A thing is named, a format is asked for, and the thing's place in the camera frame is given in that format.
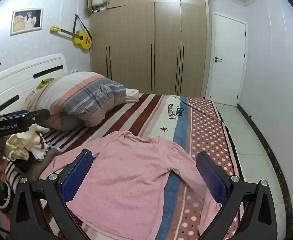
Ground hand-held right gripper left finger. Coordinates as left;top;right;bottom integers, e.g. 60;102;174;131
10;149;94;240

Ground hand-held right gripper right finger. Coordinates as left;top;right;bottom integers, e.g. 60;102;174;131
196;151;284;240

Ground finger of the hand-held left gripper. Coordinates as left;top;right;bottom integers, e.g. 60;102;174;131
26;108;51;128
0;95;20;117

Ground pink dotted shirt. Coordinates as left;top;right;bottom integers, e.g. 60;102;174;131
39;131;227;240

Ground cream crumpled cloth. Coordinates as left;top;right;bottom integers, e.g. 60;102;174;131
6;125;50;162

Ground white bed headboard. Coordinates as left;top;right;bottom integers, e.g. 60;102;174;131
0;53;68;117

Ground green cloth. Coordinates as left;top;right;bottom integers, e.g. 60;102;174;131
36;78;55;90

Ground dark crumpled cloth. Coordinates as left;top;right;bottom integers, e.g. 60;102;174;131
11;149;62;181

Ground folded striped quilt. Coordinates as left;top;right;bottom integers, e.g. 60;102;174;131
25;72;130;132

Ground striped dotted printed blanket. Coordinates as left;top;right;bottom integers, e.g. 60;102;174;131
1;92;244;240

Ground yellow guitar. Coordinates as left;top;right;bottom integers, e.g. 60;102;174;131
49;14;93;50

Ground white cloth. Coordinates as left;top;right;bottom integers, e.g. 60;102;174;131
125;88;140;103

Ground white door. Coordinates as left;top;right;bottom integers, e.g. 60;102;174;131
205;11;248;107

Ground beige wooden wardrobe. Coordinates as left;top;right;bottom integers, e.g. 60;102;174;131
87;0;210;98

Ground white bedding in wardrobe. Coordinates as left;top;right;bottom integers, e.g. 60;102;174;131
91;0;108;13

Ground white cable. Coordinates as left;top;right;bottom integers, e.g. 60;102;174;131
0;182;14;209

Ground framed wall photo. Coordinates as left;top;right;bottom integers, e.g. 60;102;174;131
11;7;44;36

